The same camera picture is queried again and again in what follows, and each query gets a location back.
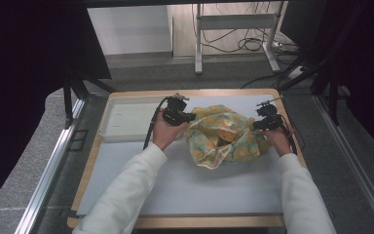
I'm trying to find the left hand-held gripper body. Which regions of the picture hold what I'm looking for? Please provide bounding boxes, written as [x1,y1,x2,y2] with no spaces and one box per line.
[162,93,190,127]

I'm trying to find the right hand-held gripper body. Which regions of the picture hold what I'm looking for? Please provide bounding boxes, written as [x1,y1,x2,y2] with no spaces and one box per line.
[256,96,285,131]

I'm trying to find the yellow floral cloth bag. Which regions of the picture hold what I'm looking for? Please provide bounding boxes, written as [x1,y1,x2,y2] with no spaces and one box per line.
[184,104,273,171]

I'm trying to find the white plastic tray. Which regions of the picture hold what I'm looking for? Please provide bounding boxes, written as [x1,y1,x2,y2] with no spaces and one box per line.
[97,94,185,143]

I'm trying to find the person's left hand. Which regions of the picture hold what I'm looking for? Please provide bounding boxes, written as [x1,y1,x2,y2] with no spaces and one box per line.
[151,111,189,152]

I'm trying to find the person's right hand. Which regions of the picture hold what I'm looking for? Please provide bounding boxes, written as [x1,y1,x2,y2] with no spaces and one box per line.
[261,127,294,158]

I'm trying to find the white power strip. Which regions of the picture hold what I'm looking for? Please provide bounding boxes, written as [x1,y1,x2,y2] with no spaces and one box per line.
[286,65,306,81]

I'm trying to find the black metal stand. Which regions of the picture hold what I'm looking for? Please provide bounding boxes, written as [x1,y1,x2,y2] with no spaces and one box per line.
[279,48,343,126]

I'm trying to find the pale grey table mat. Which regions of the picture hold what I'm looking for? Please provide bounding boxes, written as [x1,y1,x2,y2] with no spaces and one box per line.
[76,94,286,217]

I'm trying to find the black tripod stand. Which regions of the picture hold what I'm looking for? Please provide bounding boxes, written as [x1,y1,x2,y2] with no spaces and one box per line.
[61,67,118,130]

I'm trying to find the dark curtain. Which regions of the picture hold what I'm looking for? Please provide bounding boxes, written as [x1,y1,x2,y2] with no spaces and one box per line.
[0,0,112,209]
[305,0,374,162]

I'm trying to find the right hand-held gripper cable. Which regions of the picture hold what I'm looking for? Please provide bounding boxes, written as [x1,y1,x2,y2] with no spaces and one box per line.
[279,113,298,156]

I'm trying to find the hand-held gripper cable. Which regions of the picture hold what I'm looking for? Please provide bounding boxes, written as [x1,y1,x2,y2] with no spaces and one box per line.
[279,113,298,156]
[142,96,171,150]

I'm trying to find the left hand-held gripper cable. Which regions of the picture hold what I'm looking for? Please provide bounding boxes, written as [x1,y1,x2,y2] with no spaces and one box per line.
[142,96,171,150]

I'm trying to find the tangle of black floor cables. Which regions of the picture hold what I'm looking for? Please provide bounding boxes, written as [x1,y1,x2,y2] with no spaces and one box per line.
[201,2,293,55]

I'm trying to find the aluminium rail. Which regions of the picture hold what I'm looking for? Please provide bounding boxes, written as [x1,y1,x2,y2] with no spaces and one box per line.
[315,96,374,233]
[14,98,86,234]

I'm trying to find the white wall panel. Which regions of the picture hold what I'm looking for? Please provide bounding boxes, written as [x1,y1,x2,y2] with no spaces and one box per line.
[87,4,173,57]

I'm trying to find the white metal desk frame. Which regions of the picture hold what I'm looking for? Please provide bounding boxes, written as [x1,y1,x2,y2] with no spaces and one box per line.
[194,1,288,75]

